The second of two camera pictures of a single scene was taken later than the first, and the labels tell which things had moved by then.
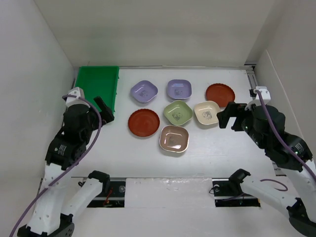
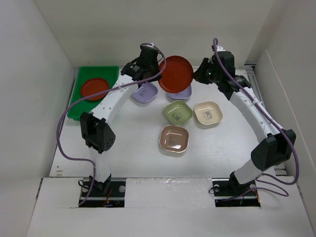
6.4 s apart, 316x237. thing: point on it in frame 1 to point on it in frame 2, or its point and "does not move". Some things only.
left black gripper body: x=94 y=125 to x=153 y=69
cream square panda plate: x=206 y=112 does not move
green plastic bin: x=98 y=81 does not move
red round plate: x=143 y=122 to x=94 y=86
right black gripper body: x=247 y=124 to x=208 y=74
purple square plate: x=143 y=91 does not move
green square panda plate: x=177 y=112 does not move
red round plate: x=221 y=93 to x=178 y=75
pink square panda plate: x=174 y=138 does not move
